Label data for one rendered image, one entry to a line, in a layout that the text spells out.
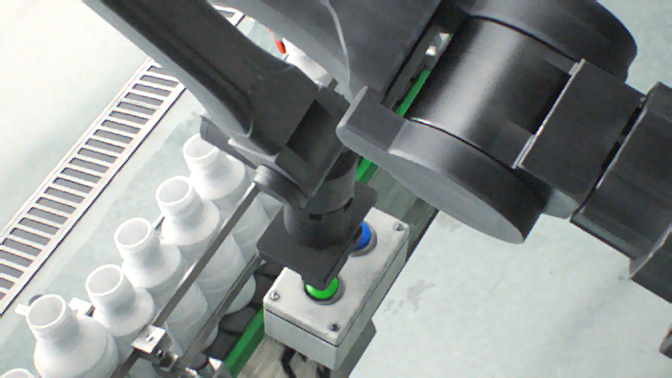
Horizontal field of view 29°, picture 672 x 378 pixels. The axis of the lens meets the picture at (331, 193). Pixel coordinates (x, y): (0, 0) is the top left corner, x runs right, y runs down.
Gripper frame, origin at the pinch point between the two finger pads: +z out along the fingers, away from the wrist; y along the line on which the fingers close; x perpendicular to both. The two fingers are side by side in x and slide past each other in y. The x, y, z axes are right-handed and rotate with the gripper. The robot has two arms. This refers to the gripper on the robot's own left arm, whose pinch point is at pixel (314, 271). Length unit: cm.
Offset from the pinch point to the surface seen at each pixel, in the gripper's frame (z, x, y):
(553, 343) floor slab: 115, 17, -65
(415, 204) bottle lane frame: 27.7, -1.1, -27.4
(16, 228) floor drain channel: 162, -106, -53
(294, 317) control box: 1.7, 0.4, 4.2
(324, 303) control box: 1.2, 2.1, 1.9
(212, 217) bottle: 5.2, -12.8, -2.6
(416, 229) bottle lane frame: 30.7, 0.0, -26.1
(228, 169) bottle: 4.9, -14.3, -8.0
